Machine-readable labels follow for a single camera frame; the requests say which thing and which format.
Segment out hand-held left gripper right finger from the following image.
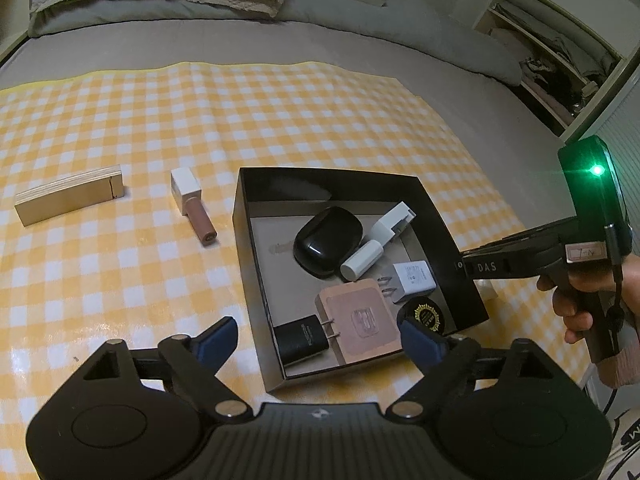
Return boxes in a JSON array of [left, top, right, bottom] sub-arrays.
[[387, 310, 553, 418]]

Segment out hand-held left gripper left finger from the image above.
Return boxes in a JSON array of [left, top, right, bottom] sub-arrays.
[[82, 316, 253, 418]]

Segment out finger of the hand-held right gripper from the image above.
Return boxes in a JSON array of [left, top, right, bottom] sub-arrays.
[[459, 227, 541, 281]]

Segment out white plug charger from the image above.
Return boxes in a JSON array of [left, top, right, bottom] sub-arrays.
[[376, 260, 437, 305]]

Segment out pink square compact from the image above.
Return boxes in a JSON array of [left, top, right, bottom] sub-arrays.
[[314, 278, 406, 368]]

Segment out black plug charger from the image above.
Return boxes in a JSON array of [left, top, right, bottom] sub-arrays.
[[273, 314, 337, 367]]

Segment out white tube with clip cap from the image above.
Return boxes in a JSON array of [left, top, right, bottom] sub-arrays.
[[340, 201, 416, 282]]

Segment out black earbuds case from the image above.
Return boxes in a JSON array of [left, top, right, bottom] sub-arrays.
[[292, 206, 363, 278]]

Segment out black cardboard box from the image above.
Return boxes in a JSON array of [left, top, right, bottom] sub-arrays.
[[232, 166, 490, 395]]

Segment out person's right hand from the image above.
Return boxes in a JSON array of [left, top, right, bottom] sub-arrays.
[[537, 254, 640, 346]]

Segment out black jar with gold label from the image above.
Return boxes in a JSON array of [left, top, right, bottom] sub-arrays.
[[397, 297, 447, 336]]

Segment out white closet shelf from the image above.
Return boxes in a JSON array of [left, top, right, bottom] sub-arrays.
[[472, 0, 631, 137]]

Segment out folded pink cloth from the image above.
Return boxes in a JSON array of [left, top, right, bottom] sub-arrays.
[[522, 82, 571, 123]]

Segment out dark crumpled clothes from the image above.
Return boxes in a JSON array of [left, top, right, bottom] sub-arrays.
[[520, 57, 601, 111]]

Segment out pink lip gloss white cap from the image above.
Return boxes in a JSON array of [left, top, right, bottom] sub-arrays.
[[170, 167, 217, 248]]

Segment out folded grey bedding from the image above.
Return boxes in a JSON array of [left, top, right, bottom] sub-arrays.
[[492, 0, 618, 78]]

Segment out light wooden block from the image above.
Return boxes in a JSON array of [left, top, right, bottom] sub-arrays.
[[14, 165, 125, 226]]

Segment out white printed mat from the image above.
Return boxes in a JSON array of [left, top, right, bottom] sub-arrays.
[[602, 407, 640, 480]]

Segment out yellow checkered cloth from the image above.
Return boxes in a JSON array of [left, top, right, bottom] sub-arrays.
[[0, 60, 593, 480]]

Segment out grey duvet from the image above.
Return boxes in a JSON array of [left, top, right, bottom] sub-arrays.
[[27, 0, 523, 86]]

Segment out bed with taupe sheet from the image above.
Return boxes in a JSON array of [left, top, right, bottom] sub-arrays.
[[0, 17, 568, 241]]

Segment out black cable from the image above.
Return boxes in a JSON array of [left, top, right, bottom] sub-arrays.
[[602, 225, 626, 413]]

